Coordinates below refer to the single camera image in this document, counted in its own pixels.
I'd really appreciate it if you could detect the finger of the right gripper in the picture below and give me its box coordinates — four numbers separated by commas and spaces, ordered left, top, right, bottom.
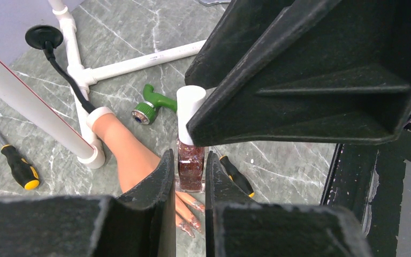
187, 1, 411, 146
185, 0, 293, 89

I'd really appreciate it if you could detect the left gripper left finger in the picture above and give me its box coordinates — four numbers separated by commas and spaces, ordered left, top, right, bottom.
0, 150, 176, 256

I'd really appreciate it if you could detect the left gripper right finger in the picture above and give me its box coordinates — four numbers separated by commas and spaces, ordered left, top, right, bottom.
205, 152, 372, 256

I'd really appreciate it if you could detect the nail polish bottle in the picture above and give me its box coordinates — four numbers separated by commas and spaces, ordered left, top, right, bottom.
177, 85, 206, 193

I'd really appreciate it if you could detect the black yellow screwdriver near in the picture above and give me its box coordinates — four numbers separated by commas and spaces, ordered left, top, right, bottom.
219, 155, 255, 198

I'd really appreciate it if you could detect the black yellow screwdriver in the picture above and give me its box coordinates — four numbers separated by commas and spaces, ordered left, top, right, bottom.
0, 132, 40, 190
219, 155, 255, 198

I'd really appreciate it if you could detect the mannequin practice hand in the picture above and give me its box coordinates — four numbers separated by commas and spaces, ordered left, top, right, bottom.
86, 107, 205, 238

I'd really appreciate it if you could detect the black yellow screwdriver far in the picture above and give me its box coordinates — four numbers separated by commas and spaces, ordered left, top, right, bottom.
0, 132, 40, 190

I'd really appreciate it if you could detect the green hose nozzle fitting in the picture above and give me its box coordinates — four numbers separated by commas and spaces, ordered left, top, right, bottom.
132, 84, 177, 125

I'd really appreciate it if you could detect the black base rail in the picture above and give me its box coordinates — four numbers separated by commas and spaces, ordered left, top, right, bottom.
320, 131, 411, 256

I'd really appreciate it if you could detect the black suction mount stalk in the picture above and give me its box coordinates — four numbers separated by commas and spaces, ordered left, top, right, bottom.
25, 25, 96, 114

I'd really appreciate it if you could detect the white PVC pipe frame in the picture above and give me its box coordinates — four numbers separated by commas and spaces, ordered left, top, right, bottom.
0, 1, 205, 169

